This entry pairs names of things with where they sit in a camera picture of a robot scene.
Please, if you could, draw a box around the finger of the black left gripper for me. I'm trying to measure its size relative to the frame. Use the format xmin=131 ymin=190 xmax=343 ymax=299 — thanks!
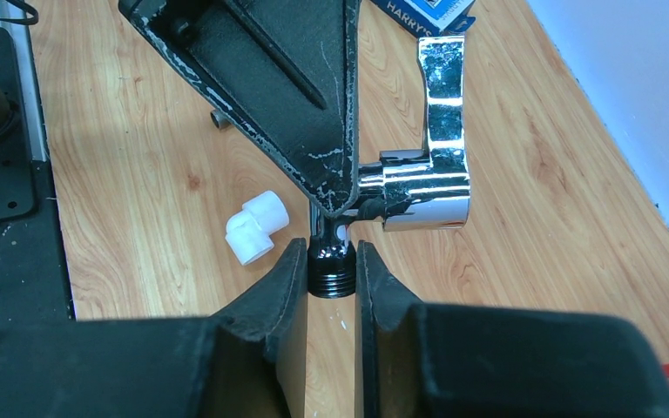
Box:
xmin=118 ymin=1 xmax=360 ymax=217

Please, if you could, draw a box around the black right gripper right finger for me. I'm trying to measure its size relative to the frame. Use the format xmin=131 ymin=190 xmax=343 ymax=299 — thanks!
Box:
xmin=355 ymin=241 xmax=669 ymax=417

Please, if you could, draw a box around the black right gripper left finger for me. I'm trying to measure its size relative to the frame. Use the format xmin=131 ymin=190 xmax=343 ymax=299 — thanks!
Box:
xmin=0 ymin=239 xmax=307 ymax=417

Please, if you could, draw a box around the white PVC elbow on table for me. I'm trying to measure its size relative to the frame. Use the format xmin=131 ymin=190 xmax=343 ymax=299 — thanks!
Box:
xmin=225 ymin=190 xmax=290 ymax=266

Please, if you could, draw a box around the blue Harry's razor box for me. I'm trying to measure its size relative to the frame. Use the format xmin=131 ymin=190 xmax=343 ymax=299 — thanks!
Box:
xmin=372 ymin=0 xmax=476 ymax=38

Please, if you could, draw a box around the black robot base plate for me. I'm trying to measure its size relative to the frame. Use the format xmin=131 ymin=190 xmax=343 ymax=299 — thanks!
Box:
xmin=0 ymin=27 xmax=75 ymax=327

